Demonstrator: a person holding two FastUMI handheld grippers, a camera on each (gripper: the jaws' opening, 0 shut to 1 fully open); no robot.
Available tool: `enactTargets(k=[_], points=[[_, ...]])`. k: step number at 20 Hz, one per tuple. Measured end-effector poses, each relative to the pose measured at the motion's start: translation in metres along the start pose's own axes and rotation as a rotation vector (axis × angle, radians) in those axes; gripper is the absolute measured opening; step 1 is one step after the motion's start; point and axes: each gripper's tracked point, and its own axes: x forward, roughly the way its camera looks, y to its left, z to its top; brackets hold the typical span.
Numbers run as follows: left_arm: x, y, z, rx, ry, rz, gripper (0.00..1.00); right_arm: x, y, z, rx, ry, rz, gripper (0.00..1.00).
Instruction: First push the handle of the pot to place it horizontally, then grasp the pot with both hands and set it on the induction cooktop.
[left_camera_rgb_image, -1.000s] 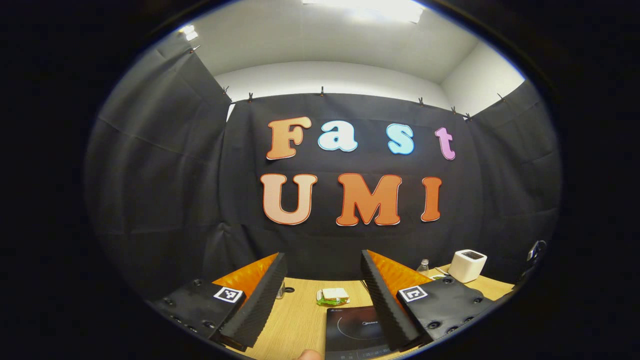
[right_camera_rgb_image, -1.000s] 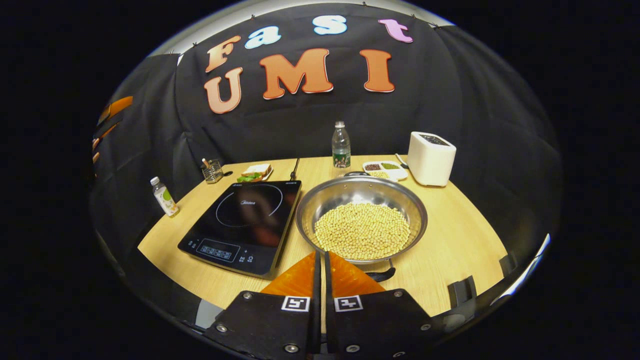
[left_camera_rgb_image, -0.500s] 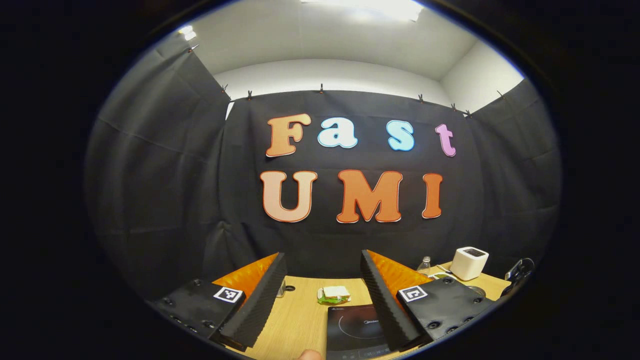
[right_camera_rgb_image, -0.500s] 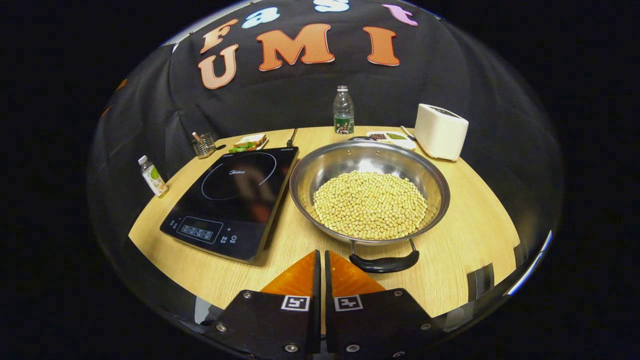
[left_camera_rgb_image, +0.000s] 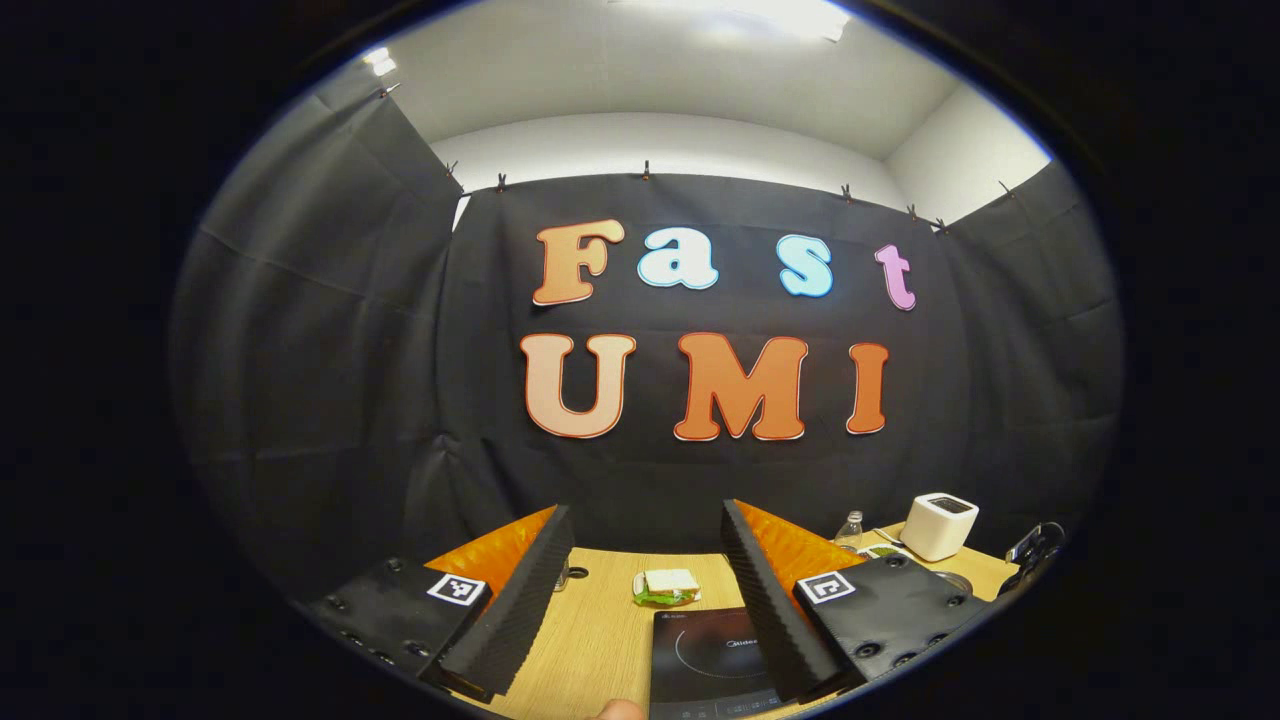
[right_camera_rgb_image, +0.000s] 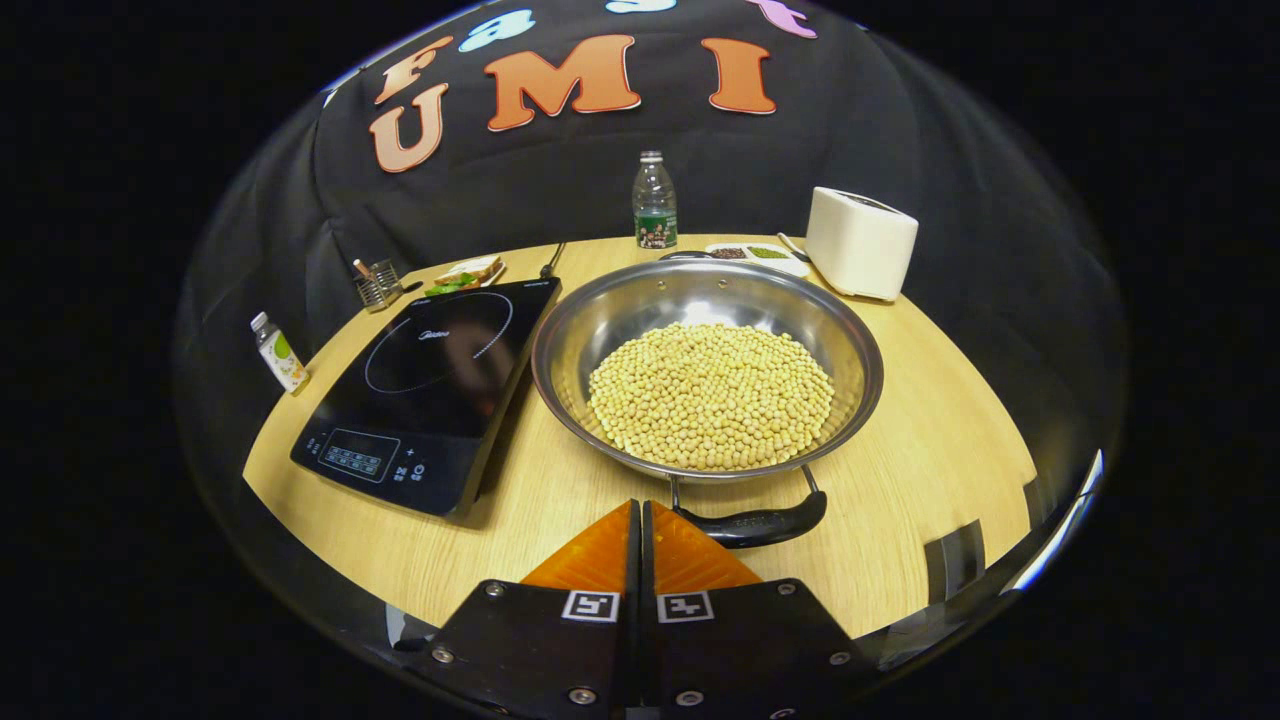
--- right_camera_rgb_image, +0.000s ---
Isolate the small white bottle green label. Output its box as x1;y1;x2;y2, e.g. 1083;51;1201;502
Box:
250;311;311;394

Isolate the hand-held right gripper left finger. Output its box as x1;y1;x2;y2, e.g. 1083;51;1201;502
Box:
400;500;641;716

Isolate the black backdrop cloth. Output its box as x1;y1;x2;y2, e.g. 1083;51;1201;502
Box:
170;0;1131;481

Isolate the pile of yellow soybeans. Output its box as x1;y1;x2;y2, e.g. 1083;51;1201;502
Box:
587;322;837;472

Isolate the clear water bottle green label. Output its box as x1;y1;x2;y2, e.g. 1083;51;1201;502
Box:
632;151;679;250

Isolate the steel pot with black handles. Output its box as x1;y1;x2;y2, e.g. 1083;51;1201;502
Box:
530;250;885;550

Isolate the sandwich on white plate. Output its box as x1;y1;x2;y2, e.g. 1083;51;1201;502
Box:
424;254;507;297

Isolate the white divided dish of beans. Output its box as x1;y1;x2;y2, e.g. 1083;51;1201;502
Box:
705;242;811;279

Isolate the black induction cooktop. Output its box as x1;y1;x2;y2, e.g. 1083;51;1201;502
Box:
290;277;563;519

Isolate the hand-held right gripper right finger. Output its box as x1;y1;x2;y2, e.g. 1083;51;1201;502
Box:
640;500;881;716

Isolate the wire mesh holder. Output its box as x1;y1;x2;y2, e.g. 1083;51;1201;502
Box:
352;258;404;313

